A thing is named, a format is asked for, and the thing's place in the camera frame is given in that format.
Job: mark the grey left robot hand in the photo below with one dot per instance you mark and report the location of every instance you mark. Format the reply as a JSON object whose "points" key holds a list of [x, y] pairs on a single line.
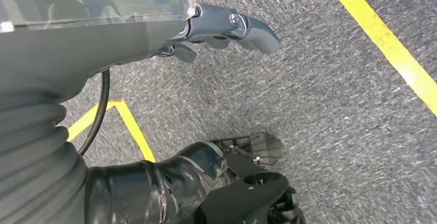
{"points": [[85, 38]]}

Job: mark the yellow floor tape line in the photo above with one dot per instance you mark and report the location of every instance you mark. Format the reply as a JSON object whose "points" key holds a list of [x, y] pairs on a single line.
{"points": [[392, 45]]}

